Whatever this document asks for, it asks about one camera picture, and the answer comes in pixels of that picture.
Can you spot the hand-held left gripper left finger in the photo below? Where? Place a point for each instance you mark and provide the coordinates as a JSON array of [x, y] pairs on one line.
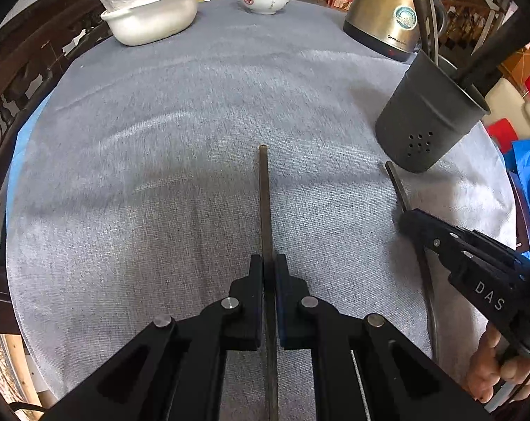
[[256, 311]]

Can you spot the grey tablecloth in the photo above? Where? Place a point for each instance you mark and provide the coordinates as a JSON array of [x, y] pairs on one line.
[[160, 162]]

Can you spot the white plastic basin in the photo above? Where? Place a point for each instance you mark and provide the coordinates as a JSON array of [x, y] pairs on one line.
[[151, 22]]

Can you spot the blue plastic bag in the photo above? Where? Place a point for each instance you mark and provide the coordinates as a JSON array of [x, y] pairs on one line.
[[525, 162]]

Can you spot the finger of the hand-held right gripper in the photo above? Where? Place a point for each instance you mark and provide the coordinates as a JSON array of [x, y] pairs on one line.
[[427, 228]]

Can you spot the dark chopstick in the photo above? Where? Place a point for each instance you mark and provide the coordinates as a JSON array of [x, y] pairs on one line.
[[432, 22], [416, 0], [264, 206], [396, 184]]

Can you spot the person's right hand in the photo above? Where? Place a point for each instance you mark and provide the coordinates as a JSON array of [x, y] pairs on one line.
[[482, 372]]

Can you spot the gold electric kettle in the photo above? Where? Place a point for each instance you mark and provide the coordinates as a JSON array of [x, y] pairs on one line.
[[379, 17]]

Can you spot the blue table cover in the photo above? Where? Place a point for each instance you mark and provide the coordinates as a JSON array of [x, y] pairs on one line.
[[26, 136]]

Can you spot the beige sofa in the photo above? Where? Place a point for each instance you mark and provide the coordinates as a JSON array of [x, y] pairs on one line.
[[510, 101]]

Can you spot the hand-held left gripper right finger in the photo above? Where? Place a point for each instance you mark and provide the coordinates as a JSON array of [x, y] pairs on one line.
[[281, 311]]

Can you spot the red bag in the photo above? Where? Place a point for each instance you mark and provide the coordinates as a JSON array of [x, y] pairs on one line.
[[504, 133]]

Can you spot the black utensil holder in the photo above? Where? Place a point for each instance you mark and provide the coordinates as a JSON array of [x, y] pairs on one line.
[[422, 127]]

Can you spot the dark carved wooden chair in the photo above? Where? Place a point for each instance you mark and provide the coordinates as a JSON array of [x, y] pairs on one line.
[[19, 74]]

